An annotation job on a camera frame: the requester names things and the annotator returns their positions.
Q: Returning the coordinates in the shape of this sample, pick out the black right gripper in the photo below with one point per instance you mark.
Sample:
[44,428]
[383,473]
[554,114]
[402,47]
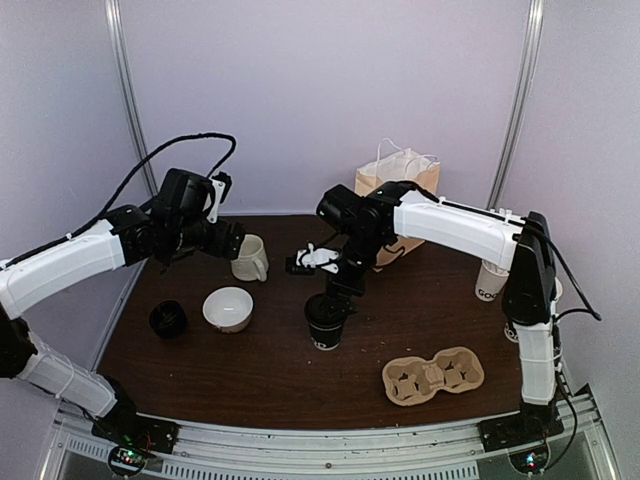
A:
[358,287]

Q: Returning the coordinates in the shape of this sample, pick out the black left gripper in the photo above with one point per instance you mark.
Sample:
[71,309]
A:
[218,245]

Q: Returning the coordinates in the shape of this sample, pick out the black plastic cup lid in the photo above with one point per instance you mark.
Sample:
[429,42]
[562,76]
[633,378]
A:
[324,312]

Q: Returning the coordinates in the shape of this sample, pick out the black paper coffee cup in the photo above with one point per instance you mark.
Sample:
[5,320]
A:
[325,337]

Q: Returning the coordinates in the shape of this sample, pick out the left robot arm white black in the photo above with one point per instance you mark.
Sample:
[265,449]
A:
[180,220]

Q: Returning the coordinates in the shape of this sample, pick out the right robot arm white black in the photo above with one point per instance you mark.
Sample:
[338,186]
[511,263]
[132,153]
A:
[402,209]

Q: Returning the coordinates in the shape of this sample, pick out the white ceramic mug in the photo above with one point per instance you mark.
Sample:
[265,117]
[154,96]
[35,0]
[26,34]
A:
[252,263]

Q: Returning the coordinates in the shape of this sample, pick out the white ceramic bowl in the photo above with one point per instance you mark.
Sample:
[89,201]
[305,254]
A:
[229,309]

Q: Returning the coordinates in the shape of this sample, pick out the stack of black lids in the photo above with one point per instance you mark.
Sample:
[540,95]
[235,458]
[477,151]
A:
[168,320]

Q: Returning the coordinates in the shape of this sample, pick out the cardboard two-cup carrier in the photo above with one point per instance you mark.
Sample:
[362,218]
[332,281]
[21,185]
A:
[410,381]

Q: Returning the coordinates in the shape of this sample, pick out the white cup holding straws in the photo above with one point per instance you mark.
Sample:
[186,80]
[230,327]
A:
[490,281]

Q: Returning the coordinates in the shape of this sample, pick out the stack of paper cups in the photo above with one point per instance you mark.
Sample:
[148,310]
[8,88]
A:
[510,332]

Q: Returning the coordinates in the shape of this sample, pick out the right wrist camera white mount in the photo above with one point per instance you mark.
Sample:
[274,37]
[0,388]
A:
[311,258]

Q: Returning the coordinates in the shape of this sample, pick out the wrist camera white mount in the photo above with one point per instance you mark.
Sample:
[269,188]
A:
[311,258]
[217,189]

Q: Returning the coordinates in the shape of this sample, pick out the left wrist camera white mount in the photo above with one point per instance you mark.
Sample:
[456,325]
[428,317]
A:
[217,189]

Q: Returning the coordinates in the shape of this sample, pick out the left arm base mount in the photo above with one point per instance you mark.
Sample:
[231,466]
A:
[146,435]

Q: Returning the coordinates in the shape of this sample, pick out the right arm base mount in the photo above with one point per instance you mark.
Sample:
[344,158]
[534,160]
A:
[515,430]

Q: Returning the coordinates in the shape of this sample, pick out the left aluminium frame post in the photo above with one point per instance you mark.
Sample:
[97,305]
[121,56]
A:
[119,47]

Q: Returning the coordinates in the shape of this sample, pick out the aluminium frame post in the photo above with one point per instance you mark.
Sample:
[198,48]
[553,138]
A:
[527,69]
[119,47]

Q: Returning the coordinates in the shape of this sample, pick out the aluminium front rail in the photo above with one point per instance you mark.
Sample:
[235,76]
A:
[451,450]

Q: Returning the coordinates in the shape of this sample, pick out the right aluminium frame post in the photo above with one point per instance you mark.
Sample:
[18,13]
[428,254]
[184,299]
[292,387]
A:
[527,69]

